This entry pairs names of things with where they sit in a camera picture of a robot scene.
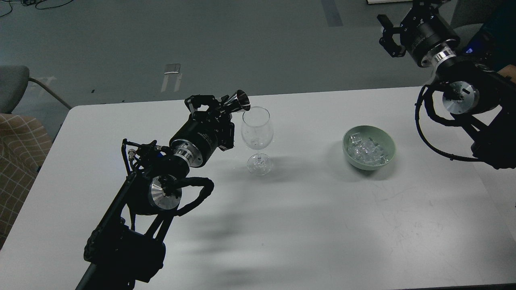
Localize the steel cocktail jigger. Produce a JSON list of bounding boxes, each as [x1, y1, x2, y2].
[[232, 89, 251, 113]]

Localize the person in dark clothes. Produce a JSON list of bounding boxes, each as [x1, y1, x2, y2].
[[463, 0, 516, 83]]

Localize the clear wine glass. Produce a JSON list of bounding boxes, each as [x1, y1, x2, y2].
[[240, 106, 273, 176]]

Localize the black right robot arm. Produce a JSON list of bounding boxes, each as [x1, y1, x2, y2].
[[377, 0, 516, 169]]

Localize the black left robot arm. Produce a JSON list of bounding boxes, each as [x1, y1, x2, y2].
[[76, 90, 250, 290]]

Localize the clear ice cubes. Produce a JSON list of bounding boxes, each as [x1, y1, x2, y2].
[[347, 133, 390, 166]]

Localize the grey chair left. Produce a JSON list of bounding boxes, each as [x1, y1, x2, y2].
[[0, 65, 72, 114]]

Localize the checkered beige cushion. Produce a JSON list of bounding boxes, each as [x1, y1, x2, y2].
[[0, 113, 53, 246]]

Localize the green bowl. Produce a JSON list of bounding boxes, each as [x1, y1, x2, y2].
[[341, 125, 396, 171]]

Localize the black floor cables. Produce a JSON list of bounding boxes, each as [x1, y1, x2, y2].
[[0, 0, 73, 17]]

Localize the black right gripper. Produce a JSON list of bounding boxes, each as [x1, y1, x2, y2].
[[377, 0, 460, 68]]

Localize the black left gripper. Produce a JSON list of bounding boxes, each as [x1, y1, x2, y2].
[[169, 94, 236, 168]]

